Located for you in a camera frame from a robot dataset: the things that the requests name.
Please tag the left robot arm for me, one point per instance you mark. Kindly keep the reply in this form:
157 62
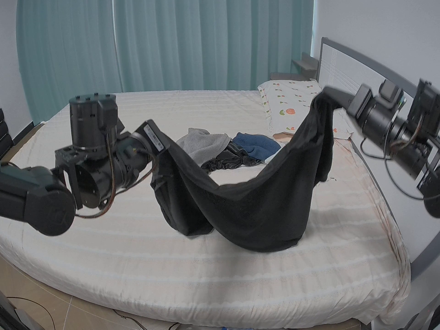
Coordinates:
31 187

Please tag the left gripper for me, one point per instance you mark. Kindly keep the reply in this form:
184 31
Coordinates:
132 156

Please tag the blue-green curtain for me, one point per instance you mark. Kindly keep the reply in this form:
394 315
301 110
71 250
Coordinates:
206 29
68 46

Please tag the pile of clothes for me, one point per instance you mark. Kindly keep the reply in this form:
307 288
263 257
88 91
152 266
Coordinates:
206 143

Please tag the bed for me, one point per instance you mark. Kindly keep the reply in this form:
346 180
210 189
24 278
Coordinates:
240 287

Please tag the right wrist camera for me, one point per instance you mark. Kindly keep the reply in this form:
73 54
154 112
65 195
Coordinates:
390 91

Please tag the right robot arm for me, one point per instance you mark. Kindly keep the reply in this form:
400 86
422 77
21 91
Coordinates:
426 115

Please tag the white printed pillow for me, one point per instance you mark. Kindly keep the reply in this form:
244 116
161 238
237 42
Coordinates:
288 98

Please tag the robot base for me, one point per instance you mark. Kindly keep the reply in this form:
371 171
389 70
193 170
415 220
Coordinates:
233 329

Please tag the black chest of drawers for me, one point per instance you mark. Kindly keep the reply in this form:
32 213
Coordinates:
5 132

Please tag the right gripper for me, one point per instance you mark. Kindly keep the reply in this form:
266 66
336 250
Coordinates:
376 119

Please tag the black T-shirt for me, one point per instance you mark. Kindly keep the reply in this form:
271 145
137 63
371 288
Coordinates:
247 215

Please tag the grey bedside table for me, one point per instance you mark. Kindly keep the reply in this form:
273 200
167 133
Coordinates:
307 64

